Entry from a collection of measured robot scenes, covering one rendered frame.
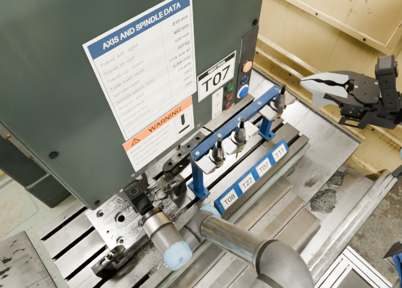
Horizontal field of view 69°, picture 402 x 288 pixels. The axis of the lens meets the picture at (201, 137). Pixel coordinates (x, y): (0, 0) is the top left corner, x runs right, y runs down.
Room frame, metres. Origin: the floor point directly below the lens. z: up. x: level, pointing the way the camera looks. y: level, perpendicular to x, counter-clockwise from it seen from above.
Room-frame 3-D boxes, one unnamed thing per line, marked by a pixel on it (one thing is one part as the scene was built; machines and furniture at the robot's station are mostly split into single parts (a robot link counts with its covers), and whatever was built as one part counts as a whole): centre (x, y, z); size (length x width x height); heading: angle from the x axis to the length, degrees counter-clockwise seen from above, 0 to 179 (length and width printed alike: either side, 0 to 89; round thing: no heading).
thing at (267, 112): (0.68, -0.27, 1.21); 0.07 x 0.05 x 0.01; 41
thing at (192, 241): (0.20, 0.08, 1.17); 0.11 x 0.08 x 0.11; 135
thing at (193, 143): (0.67, 0.08, 0.93); 0.26 x 0.05 x 0.06; 136
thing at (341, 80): (0.41, -0.26, 1.66); 0.09 x 0.03 x 0.06; 71
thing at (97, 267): (0.21, 0.35, 0.97); 0.13 x 0.03 x 0.15; 131
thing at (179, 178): (0.48, 0.13, 0.97); 0.13 x 0.03 x 0.15; 131
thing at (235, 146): (0.54, -0.10, 1.21); 0.07 x 0.05 x 0.01; 41
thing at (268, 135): (0.79, -0.31, 1.05); 0.10 x 0.05 x 0.30; 41
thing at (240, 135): (0.57, -0.14, 1.26); 0.04 x 0.04 x 0.07
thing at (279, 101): (0.71, -0.31, 1.26); 0.04 x 0.04 x 0.07
